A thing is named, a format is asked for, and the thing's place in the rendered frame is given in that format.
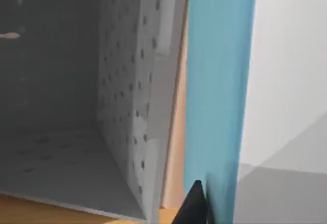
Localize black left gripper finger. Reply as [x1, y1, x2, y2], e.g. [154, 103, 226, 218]
[171, 180, 208, 224]

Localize light blue book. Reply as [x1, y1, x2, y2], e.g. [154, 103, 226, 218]
[181, 0, 258, 224]

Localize grey pierced drawer inside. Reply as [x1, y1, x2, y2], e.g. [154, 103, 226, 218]
[0, 0, 190, 221]

